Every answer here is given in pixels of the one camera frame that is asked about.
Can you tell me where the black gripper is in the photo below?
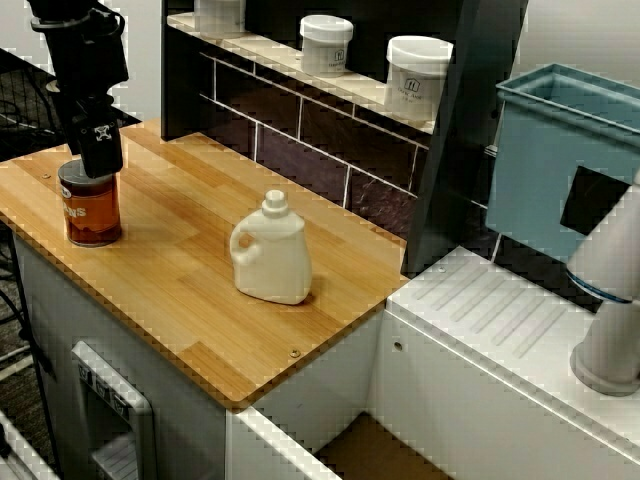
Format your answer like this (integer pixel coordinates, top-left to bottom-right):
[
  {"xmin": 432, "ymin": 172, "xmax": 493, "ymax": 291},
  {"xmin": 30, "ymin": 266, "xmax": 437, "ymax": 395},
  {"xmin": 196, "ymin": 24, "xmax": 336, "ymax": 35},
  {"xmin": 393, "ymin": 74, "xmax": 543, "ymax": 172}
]
[{"xmin": 62, "ymin": 93, "xmax": 125, "ymax": 180}]

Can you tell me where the orange beans can grey lid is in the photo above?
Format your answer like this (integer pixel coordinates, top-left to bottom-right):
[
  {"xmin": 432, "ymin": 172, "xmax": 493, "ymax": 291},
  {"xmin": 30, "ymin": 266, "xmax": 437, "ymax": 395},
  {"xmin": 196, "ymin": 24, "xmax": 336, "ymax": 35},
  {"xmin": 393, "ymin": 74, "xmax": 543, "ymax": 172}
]
[{"xmin": 57, "ymin": 159, "xmax": 124, "ymax": 248}]

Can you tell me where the white detergent bottle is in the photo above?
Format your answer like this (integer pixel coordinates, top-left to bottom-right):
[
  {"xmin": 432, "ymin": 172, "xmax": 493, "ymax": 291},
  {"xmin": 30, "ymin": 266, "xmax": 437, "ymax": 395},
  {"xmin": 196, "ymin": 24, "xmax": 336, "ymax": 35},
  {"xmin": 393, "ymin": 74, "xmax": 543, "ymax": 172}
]
[{"xmin": 229, "ymin": 188, "xmax": 314, "ymax": 306}]

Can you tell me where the black hutch end panel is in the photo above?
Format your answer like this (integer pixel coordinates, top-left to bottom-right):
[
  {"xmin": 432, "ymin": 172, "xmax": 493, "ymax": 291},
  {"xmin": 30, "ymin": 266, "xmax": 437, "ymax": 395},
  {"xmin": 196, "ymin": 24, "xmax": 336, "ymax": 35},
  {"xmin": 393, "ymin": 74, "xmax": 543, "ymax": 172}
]
[{"xmin": 159, "ymin": 0, "xmax": 202, "ymax": 142}]

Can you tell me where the white labelled jar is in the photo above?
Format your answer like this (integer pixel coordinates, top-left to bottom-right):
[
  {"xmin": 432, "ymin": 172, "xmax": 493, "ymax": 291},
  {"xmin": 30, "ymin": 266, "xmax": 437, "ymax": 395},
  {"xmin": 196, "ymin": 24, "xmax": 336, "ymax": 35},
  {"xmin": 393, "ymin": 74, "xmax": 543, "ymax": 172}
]
[
  {"xmin": 299, "ymin": 14, "xmax": 354, "ymax": 77},
  {"xmin": 193, "ymin": 0, "xmax": 247, "ymax": 40},
  {"xmin": 384, "ymin": 35, "xmax": 455, "ymax": 124}
]

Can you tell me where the dark tiled backsplash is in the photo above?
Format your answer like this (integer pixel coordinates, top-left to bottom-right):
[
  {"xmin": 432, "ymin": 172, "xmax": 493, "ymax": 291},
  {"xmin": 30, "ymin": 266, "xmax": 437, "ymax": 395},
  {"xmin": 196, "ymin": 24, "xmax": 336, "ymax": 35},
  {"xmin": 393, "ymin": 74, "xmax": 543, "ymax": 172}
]
[{"xmin": 167, "ymin": 29, "xmax": 501, "ymax": 241}]

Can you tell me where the cream shelf ledge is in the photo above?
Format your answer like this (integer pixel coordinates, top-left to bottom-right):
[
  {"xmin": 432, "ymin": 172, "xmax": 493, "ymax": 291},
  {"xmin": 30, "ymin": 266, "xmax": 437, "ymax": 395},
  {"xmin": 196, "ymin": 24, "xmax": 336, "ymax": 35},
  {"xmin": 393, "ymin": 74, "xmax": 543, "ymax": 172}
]
[{"xmin": 167, "ymin": 12, "xmax": 436, "ymax": 136}]

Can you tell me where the grey dispenser panel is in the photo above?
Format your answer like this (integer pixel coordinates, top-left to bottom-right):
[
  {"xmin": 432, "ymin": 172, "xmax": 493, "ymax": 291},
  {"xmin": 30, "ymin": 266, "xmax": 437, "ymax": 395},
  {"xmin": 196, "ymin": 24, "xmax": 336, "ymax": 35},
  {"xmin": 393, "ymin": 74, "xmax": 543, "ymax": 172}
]
[{"xmin": 69, "ymin": 341, "xmax": 157, "ymax": 480}]

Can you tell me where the dark upright panel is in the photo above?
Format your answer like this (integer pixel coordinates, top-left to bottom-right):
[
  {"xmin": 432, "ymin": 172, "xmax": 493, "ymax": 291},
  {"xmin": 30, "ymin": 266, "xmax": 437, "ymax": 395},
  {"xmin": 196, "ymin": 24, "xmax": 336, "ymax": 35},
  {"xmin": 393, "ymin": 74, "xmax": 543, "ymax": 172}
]
[{"xmin": 404, "ymin": 0, "xmax": 530, "ymax": 279}]

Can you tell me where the white toy kitchen cabinet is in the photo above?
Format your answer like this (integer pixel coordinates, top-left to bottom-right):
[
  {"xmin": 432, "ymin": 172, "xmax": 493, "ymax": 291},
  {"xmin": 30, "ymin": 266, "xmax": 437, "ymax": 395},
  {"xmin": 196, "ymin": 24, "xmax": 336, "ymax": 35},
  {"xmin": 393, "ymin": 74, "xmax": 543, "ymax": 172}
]
[{"xmin": 9, "ymin": 219, "xmax": 640, "ymax": 480}]

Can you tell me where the teal plastic bin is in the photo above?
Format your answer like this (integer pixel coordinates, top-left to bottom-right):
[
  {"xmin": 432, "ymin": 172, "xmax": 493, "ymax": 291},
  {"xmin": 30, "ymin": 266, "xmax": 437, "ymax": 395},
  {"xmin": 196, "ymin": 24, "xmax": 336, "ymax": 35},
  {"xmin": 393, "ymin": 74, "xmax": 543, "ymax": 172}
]
[{"xmin": 487, "ymin": 62, "xmax": 640, "ymax": 264}]

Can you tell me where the black hanging cable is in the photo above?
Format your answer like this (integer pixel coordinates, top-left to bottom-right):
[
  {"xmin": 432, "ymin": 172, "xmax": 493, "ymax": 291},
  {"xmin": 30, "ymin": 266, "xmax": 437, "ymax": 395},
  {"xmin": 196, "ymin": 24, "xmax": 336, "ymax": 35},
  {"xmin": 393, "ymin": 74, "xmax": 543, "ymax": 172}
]
[{"xmin": 0, "ymin": 219, "xmax": 64, "ymax": 476}]

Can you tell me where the white floor cable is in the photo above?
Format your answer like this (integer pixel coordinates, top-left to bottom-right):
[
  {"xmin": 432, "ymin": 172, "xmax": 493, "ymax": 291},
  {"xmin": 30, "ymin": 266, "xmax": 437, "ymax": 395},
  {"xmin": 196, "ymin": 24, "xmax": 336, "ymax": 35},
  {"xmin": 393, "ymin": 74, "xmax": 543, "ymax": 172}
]
[{"xmin": 0, "ymin": 344, "xmax": 32, "ymax": 381}]

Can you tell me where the aluminium frame rail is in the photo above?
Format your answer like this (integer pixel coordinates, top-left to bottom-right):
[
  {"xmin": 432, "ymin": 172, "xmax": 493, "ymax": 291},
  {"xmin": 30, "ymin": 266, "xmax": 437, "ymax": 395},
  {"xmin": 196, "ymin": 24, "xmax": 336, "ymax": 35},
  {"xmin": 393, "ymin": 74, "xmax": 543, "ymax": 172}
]
[{"xmin": 0, "ymin": 409, "xmax": 56, "ymax": 480}]

